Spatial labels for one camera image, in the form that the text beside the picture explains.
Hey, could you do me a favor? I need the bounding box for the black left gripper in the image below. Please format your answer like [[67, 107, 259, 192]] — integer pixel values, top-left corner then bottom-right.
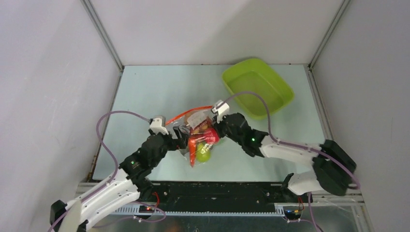
[[148, 126, 189, 167]]

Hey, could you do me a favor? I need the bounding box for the clear zip bag orange zipper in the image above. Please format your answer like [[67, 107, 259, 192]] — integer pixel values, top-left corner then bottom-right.
[[165, 105, 221, 167]]

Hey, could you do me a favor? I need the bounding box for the red apple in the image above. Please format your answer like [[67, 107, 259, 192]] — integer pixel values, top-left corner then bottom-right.
[[198, 128, 220, 145]]

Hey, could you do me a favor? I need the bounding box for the green pear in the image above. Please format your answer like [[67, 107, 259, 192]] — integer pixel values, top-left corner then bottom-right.
[[195, 143, 211, 162]]

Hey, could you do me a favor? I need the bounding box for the brown kiwi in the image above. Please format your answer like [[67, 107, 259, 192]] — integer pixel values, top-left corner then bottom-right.
[[191, 121, 212, 134]]

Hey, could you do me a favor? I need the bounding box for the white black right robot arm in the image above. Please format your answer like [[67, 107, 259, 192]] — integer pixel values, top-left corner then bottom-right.
[[212, 113, 357, 202]]

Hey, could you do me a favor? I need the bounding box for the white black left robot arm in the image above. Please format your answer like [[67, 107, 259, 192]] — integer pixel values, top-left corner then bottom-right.
[[49, 126, 190, 232]]

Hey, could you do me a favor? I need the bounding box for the green plastic bin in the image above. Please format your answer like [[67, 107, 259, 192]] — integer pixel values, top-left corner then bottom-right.
[[221, 58, 295, 120]]

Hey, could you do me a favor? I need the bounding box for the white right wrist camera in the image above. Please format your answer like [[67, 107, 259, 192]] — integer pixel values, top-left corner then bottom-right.
[[210, 100, 230, 123]]

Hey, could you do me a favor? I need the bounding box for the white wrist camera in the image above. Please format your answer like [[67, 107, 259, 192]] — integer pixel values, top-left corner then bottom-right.
[[148, 116, 169, 135], [210, 100, 230, 123]]

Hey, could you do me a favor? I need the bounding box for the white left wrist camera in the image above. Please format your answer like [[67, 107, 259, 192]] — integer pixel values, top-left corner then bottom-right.
[[148, 116, 169, 135]]

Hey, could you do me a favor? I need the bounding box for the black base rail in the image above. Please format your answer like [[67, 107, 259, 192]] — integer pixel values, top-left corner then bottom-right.
[[138, 181, 310, 212]]

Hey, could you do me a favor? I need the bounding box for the grey cable duct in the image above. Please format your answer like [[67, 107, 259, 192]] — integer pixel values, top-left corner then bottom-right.
[[111, 204, 287, 217]]

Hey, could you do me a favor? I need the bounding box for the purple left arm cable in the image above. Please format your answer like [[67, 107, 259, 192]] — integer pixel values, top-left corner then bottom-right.
[[48, 111, 166, 232]]

